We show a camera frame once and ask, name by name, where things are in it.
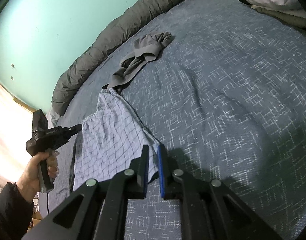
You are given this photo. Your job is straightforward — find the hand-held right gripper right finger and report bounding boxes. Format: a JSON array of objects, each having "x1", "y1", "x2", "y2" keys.
[{"x1": 157, "y1": 145, "x2": 281, "y2": 240}]

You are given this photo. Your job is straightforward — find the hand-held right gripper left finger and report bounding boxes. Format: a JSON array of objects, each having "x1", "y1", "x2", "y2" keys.
[{"x1": 21, "y1": 145, "x2": 150, "y2": 240}]

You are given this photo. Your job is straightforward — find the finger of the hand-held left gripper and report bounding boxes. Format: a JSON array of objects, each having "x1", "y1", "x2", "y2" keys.
[{"x1": 65, "y1": 124, "x2": 83, "y2": 138}]

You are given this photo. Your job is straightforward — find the blue plaid boxer shorts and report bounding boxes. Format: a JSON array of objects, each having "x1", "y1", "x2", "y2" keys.
[{"x1": 69, "y1": 88, "x2": 160, "y2": 193}]

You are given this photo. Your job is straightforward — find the person's left forearm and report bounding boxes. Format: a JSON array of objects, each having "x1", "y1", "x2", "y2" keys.
[{"x1": 0, "y1": 182, "x2": 36, "y2": 240}]

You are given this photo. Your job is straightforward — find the person's left hand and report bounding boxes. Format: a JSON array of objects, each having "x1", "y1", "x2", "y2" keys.
[{"x1": 20, "y1": 149, "x2": 60, "y2": 203}]

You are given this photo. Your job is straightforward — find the light grey blanket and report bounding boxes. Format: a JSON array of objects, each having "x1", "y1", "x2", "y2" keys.
[{"x1": 45, "y1": 106, "x2": 59, "y2": 129}]

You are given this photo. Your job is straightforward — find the pink curtain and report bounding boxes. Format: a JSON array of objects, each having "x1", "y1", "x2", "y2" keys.
[{"x1": 0, "y1": 76, "x2": 37, "y2": 188}]

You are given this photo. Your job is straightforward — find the grey briefs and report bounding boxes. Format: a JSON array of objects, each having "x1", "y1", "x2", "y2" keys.
[
  {"x1": 134, "y1": 31, "x2": 175, "y2": 62},
  {"x1": 102, "y1": 55, "x2": 150, "y2": 96}
]

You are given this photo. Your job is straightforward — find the dark grey rolled duvet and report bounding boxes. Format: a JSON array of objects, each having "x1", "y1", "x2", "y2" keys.
[{"x1": 51, "y1": 0, "x2": 231, "y2": 120}]

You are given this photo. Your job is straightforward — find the wooden window frame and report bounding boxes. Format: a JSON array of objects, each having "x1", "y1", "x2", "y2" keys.
[{"x1": 14, "y1": 97, "x2": 37, "y2": 112}]

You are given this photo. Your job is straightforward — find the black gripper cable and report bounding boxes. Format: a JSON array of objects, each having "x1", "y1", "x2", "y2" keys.
[{"x1": 43, "y1": 192, "x2": 50, "y2": 217}]

